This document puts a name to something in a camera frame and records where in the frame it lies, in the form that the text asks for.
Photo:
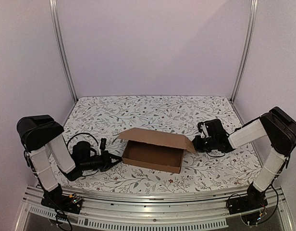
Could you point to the front aluminium rail base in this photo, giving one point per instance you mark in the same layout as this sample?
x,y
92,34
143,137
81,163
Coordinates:
x,y
192,211

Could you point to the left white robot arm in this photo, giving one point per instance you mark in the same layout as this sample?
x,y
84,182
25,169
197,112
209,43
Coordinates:
x,y
42,138

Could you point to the aluminium frame post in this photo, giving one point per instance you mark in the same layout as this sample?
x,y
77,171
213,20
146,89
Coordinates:
x,y
61,49
246,49

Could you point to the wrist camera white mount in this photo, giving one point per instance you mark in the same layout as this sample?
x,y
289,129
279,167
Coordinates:
x,y
202,130
102,145

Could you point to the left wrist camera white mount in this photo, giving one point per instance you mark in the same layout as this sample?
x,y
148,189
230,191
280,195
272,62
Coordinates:
x,y
102,145

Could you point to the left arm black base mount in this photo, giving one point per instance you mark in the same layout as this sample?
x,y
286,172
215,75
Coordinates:
x,y
67,203

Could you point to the floral patterned table mat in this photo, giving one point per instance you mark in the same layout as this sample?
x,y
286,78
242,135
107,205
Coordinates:
x,y
94,118

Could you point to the brown cardboard box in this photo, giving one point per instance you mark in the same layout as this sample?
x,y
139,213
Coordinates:
x,y
155,149

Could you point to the left aluminium frame post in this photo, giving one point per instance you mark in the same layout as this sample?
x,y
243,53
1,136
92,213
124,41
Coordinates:
x,y
61,49

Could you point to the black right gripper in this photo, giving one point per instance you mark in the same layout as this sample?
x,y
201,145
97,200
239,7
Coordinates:
x,y
198,143

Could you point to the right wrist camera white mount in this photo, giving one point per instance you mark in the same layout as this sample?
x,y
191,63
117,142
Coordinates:
x,y
202,130

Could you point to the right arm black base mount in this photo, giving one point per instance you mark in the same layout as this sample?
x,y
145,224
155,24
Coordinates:
x,y
254,203

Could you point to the right aluminium frame post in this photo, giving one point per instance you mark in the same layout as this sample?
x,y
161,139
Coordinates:
x,y
246,49

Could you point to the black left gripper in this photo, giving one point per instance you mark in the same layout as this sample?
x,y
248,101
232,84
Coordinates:
x,y
107,163

